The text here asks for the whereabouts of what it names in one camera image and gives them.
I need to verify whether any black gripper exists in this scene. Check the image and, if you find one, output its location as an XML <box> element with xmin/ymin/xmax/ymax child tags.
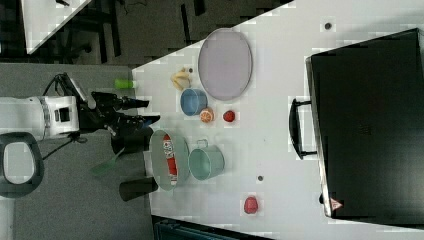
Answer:
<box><xmin>79</xmin><ymin>92</ymin><xmax>160</xmax><ymax>137</ymax></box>

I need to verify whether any red ketchup bottle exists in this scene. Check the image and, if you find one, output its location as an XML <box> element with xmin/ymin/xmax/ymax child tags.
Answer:
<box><xmin>163</xmin><ymin>134</ymin><xmax>178</xmax><ymax>185</ymax></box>

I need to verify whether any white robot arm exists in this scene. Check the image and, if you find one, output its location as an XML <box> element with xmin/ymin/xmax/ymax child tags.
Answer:
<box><xmin>1</xmin><ymin>92</ymin><xmax>160</xmax><ymax>141</ymax></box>

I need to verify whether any green oval strainer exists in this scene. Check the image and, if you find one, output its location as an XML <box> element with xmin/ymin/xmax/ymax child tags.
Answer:
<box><xmin>150</xmin><ymin>130</ymin><xmax>190</xmax><ymax>191</ymax></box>

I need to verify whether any green marker on table edge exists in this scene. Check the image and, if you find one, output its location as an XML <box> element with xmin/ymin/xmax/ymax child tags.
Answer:
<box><xmin>114</xmin><ymin>79</ymin><xmax>137</xmax><ymax>89</ymax></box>

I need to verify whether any yellow banana peel toy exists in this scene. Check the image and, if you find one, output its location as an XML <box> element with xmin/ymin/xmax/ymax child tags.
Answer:
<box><xmin>171</xmin><ymin>68</ymin><xmax>191</xmax><ymax>91</ymax></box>

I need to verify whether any blue bowl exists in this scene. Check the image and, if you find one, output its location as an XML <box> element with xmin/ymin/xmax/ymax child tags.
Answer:
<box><xmin>180</xmin><ymin>88</ymin><xmax>208</xmax><ymax>116</ymax></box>

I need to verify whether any orange slice toy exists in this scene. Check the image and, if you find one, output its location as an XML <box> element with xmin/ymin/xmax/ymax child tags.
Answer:
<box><xmin>200</xmin><ymin>107</ymin><xmax>215</xmax><ymax>123</ymax></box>

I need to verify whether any green mug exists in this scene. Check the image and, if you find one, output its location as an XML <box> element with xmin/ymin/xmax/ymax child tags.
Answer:
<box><xmin>188</xmin><ymin>139</ymin><xmax>225</xmax><ymax>181</ymax></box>

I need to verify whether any small red strawberry toy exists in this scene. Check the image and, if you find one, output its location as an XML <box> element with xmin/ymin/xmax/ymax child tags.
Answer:
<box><xmin>223</xmin><ymin>110</ymin><xmax>235</xmax><ymax>122</ymax></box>

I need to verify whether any purple round plate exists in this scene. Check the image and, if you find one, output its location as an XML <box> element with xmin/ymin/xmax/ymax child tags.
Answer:
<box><xmin>198</xmin><ymin>28</ymin><xmax>253</xmax><ymax>101</ymax></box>

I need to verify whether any white side table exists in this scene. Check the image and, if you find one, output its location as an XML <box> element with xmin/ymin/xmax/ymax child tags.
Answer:
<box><xmin>20</xmin><ymin>0</ymin><xmax>92</xmax><ymax>54</ymax></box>

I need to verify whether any large red strawberry toy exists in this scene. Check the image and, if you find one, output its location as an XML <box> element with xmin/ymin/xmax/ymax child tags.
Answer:
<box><xmin>243</xmin><ymin>196</ymin><xmax>259</xmax><ymax>214</ymax></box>

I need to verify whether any black toaster oven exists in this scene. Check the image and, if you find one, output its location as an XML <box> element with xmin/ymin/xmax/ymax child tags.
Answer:
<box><xmin>305</xmin><ymin>28</ymin><xmax>424</xmax><ymax>229</ymax></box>

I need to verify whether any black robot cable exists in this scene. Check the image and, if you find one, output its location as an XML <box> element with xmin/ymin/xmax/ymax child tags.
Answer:
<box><xmin>41</xmin><ymin>72</ymin><xmax>88</xmax><ymax>161</ymax></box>

